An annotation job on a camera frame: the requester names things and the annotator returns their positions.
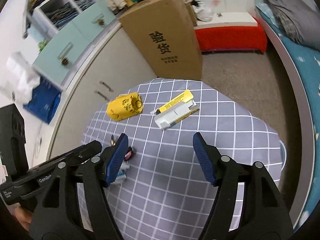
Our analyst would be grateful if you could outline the blue white tube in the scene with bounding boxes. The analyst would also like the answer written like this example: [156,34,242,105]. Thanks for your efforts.
[112,161,131,185]

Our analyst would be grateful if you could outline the black snack wrapper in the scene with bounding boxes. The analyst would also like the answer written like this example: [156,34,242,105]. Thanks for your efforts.
[110,135,135,161]

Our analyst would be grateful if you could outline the yellow bag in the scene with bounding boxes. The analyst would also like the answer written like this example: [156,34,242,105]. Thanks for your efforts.
[106,92,144,121]

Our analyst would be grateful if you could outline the yellow white carton box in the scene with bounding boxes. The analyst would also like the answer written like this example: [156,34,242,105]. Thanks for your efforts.
[150,90,200,130]

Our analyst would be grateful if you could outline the blue parcel bag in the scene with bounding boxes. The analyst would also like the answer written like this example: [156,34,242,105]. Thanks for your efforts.
[23,77,61,124]

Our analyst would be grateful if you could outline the grey checked tablecloth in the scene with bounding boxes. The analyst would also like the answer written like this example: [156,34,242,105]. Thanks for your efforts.
[82,78,283,239]

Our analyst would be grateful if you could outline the beige low cabinet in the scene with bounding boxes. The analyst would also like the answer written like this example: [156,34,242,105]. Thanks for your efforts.
[37,22,156,160]

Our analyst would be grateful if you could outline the white paper shopping bag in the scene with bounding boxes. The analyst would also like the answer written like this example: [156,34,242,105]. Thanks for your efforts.
[1,51,40,104]

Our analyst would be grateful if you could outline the metal stair handrail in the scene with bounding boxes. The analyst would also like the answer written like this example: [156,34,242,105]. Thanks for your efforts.
[22,0,30,40]

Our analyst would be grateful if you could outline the lilac teal stair cabinet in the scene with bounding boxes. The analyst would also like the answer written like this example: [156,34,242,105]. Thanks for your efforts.
[28,0,116,90]

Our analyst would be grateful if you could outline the tall brown cardboard box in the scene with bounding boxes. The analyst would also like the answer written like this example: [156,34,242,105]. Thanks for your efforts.
[119,0,203,80]

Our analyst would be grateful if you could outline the teal patterned mattress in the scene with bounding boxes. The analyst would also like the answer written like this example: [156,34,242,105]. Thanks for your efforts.
[256,3,319,230]

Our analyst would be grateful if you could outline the red fabric bench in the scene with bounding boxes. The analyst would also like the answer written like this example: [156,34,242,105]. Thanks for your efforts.
[195,21,267,54]

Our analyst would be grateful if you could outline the white plastic bag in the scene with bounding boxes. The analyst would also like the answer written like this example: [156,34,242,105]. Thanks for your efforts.
[193,2,213,22]

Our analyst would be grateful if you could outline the grey folded duvet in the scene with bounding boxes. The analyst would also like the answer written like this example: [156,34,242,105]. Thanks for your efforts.
[265,0,319,50]

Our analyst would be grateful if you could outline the white board on bench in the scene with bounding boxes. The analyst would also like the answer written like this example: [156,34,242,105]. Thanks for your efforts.
[194,12,258,29]

